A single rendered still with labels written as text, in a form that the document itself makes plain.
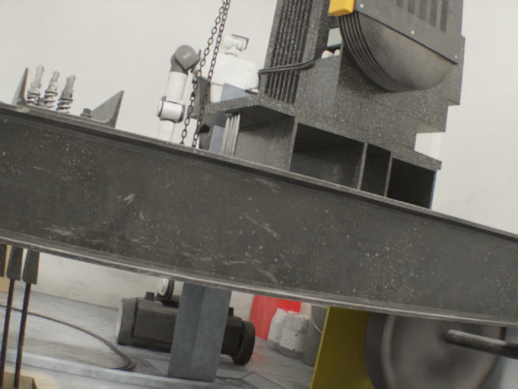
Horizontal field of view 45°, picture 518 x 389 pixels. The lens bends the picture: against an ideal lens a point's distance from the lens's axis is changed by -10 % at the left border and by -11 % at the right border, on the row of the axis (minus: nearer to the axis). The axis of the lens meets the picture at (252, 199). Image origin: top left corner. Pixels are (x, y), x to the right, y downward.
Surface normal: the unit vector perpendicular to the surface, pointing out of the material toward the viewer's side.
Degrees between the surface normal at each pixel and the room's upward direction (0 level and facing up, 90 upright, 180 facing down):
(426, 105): 90
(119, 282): 90
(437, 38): 90
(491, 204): 90
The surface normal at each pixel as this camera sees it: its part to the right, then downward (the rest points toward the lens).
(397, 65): 0.52, 0.03
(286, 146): -0.89, -0.21
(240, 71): 0.27, -0.03
